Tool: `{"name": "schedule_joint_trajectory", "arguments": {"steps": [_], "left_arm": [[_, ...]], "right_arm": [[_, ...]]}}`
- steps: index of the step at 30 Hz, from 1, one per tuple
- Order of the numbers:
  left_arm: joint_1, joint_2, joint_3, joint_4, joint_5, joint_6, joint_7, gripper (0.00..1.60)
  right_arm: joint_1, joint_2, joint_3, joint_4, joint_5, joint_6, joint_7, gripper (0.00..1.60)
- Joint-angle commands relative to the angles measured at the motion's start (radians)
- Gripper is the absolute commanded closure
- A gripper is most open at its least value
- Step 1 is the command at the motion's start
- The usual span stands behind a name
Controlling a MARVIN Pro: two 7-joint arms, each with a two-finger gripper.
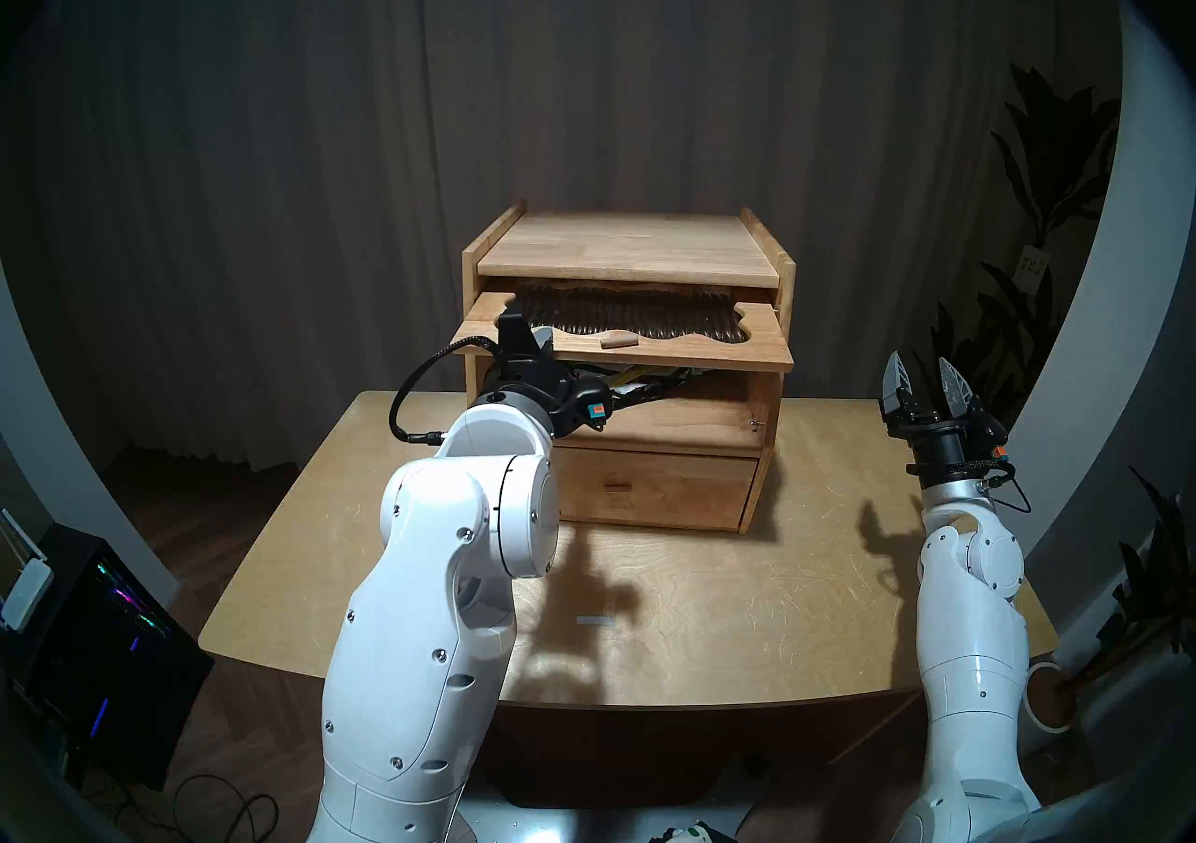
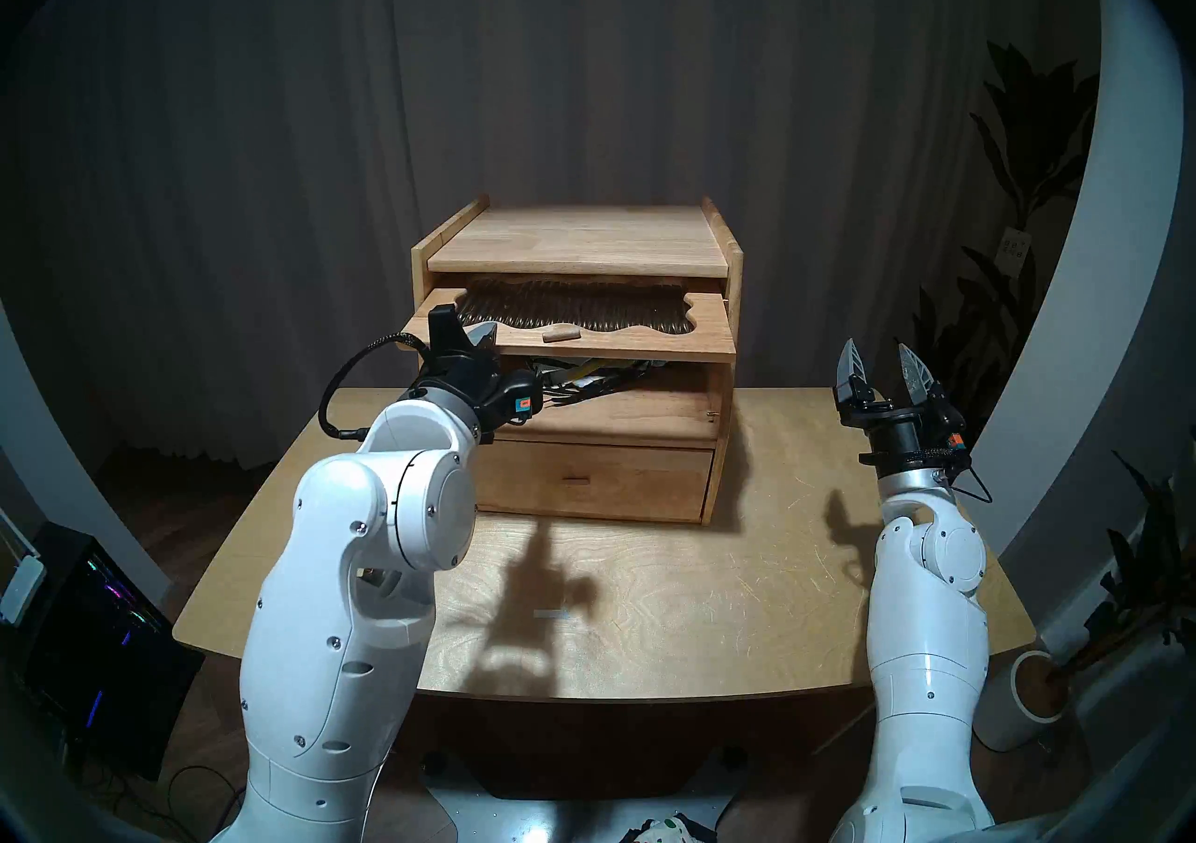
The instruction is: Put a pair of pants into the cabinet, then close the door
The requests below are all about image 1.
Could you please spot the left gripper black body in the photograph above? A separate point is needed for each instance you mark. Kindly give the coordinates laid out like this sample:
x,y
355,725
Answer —
x,y
551,388

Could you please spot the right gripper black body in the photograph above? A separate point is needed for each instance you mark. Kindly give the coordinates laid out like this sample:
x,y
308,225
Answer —
x,y
944,444

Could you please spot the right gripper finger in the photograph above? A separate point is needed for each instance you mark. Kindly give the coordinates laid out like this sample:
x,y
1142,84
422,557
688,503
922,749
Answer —
x,y
899,388
958,388

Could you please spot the shallow wooden pull-out tray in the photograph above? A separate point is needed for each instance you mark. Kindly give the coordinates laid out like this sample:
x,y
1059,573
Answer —
x,y
701,351

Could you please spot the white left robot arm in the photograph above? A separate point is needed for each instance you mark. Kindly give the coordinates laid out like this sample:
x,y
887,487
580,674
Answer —
x,y
439,608

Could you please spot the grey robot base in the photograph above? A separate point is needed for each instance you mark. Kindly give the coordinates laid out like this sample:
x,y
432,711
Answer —
x,y
579,822

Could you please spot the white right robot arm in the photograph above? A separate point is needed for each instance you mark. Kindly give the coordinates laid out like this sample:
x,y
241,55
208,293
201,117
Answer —
x,y
976,645

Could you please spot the deep wooden drawer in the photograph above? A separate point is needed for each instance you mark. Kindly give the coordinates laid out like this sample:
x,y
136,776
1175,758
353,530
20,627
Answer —
x,y
673,486

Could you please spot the wooden cabinet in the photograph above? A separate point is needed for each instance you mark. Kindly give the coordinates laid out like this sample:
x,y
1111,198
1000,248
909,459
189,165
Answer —
x,y
645,248

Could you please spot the tall dark leafy plant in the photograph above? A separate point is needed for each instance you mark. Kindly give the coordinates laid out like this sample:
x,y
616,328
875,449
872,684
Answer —
x,y
1056,159

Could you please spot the small potted plant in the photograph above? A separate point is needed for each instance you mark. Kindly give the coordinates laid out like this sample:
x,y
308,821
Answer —
x,y
1159,570

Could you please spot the white plant pot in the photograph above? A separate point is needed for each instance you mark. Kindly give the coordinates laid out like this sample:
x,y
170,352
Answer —
x,y
1046,701

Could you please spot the grey curtain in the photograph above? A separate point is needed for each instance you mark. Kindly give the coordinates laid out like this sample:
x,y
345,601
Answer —
x,y
280,150

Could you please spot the black computer tower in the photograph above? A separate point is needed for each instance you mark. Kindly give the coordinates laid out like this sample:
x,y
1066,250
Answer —
x,y
112,664

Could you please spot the white box device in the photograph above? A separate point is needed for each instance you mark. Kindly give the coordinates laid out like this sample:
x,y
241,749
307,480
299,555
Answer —
x,y
26,594

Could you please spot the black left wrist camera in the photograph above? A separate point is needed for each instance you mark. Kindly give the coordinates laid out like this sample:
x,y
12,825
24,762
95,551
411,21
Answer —
x,y
517,337

